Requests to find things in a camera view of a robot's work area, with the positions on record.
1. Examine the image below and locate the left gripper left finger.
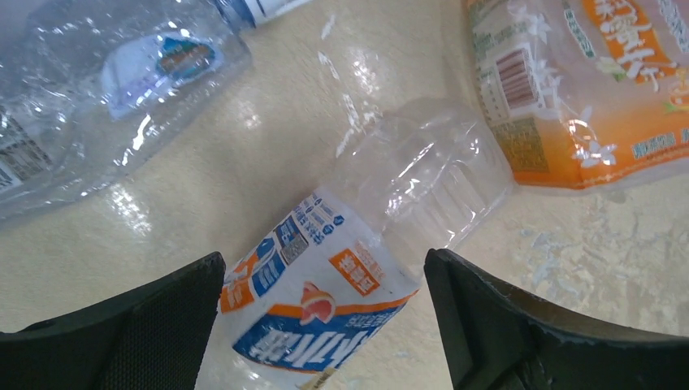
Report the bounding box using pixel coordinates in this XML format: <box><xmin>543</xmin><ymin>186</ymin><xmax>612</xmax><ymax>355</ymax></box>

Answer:
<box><xmin>1</xmin><ymin>252</ymin><xmax>225</xmax><ymax>389</ymax></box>

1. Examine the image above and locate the blue white label bottle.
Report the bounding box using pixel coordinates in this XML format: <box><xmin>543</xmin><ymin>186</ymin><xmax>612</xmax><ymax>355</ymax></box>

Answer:
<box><xmin>197</xmin><ymin>98</ymin><xmax>514</xmax><ymax>389</ymax></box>

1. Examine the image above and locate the clear water bottle left edge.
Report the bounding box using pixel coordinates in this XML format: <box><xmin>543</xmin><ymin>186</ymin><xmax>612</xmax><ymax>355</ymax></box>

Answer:
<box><xmin>1</xmin><ymin>1</ymin><xmax>299</xmax><ymax>225</ymax></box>

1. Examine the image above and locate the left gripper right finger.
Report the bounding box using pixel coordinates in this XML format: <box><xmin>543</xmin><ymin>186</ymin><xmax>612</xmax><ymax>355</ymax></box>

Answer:
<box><xmin>424</xmin><ymin>249</ymin><xmax>688</xmax><ymax>389</ymax></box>

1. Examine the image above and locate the orange label bottle far left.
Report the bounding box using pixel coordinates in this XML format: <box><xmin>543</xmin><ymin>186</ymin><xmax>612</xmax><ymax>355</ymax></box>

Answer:
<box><xmin>465</xmin><ymin>0</ymin><xmax>688</xmax><ymax>190</ymax></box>

